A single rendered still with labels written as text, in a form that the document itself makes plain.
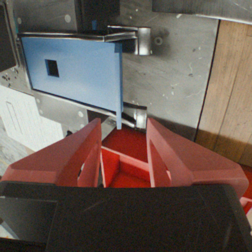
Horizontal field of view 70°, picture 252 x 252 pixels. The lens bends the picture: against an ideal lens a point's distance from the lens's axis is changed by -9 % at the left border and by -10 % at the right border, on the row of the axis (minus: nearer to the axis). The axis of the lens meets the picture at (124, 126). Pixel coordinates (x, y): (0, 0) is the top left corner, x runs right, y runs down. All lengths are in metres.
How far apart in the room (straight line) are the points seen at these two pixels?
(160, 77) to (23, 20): 0.19
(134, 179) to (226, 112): 0.22
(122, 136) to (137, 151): 0.04
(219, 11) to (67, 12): 0.15
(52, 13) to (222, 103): 0.22
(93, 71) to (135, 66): 0.09
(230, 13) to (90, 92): 0.16
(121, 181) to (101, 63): 0.26
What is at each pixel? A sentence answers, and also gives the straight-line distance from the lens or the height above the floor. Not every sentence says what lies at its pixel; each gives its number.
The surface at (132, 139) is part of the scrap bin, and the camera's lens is 0.31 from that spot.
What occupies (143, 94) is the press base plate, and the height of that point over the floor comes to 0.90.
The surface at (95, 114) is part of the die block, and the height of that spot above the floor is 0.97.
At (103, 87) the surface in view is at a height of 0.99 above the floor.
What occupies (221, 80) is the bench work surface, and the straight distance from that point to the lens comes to 0.25.
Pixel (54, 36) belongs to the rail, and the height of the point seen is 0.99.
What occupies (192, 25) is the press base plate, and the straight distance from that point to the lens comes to 0.24.
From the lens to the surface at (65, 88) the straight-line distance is 0.24.
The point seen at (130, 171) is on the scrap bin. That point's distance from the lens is 0.40.
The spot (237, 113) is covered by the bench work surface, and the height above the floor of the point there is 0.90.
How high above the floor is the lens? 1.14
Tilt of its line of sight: 45 degrees down
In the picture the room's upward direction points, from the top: 137 degrees counter-clockwise
